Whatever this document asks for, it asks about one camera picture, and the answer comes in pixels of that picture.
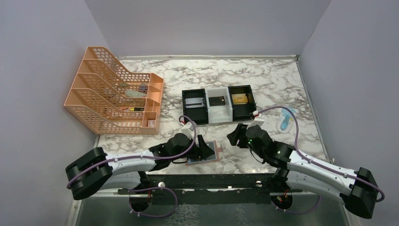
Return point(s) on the orange plastic file rack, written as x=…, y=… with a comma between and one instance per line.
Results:
x=98, y=92

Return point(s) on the brown leather card holder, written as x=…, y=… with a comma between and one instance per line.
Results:
x=213, y=158

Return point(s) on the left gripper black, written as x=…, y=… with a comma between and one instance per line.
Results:
x=197, y=148

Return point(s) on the black right sorting tray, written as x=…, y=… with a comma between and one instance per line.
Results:
x=242, y=112

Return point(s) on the blue packaged item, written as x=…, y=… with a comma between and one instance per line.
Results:
x=285, y=121

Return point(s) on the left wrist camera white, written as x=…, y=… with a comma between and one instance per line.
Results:
x=189, y=130

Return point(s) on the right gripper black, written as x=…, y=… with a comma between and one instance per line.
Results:
x=240, y=136

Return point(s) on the silver card in tray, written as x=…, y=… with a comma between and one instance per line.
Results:
x=196, y=102

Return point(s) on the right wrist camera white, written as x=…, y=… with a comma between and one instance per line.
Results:
x=257, y=119

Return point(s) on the black left sorting tray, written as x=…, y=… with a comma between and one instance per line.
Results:
x=198, y=115

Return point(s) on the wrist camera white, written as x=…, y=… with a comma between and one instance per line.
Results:
x=189, y=130
x=257, y=119

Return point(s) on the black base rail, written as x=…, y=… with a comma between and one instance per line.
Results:
x=203, y=189

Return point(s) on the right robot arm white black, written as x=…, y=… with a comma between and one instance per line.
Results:
x=355, y=189

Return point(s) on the white middle sorting tray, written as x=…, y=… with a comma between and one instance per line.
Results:
x=219, y=114

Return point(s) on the yellow marker in rack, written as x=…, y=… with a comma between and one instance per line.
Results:
x=132, y=109

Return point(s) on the black card in tray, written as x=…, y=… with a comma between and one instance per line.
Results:
x=217, y=101

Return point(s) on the grey item in rack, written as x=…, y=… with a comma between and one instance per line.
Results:
x=133, y=93

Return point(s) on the small box in rack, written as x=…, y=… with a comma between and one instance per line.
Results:
x=151, y=123

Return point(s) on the gold card in tray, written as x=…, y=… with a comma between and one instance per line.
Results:
x=239, y=99

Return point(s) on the black sorting tray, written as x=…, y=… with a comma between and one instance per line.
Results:
x=242, y=112
x=198, y=115

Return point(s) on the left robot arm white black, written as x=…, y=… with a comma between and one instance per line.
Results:
x=96, y=170

